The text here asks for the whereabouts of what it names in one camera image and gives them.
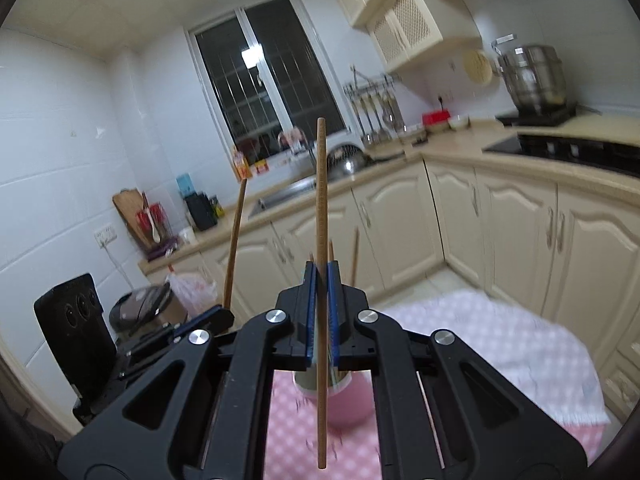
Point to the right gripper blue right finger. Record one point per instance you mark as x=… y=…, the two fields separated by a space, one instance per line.
x=339 y=330

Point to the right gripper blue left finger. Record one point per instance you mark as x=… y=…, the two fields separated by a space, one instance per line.
x=304 y=312

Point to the wooden chopstick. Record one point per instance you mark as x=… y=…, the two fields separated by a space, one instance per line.
x=233 y=247

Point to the pink utensil cup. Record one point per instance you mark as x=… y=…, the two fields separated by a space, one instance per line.
x=350 y=398

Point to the kitchen window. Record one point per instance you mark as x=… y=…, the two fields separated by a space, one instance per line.
x=266 y=78

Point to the black rice cooker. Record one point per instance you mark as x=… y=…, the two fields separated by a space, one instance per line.
x=139 y=307

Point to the white plastic bag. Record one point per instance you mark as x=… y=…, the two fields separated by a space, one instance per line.
x=195 y=293

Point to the steel sink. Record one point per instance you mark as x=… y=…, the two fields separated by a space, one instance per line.
x=284 y=195

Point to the black kettle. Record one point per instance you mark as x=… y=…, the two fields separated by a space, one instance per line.
x=201 y=211

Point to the steel wok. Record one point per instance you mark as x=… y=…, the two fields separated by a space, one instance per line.
x=345 y=160

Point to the orange bottle on sill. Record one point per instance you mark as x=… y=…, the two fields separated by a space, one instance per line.
x=241 y=165

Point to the wooden cutting board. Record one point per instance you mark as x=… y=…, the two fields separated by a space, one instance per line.
x=129 y=203

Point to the faucet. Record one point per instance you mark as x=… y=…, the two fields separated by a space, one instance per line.
x=294 y=140

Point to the red container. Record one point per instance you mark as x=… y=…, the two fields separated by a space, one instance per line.
x=436 y=119

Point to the hanging utensil rack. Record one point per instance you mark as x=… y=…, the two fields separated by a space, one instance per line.
x=375 y=106

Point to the round bamboo trivet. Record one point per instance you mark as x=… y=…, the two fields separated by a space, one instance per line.
x=478 y=67

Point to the steel stock pot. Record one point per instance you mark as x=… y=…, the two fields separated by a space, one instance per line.
x=533 y=74

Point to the black gas stove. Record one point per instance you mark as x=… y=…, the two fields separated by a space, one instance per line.
x=603 y=141

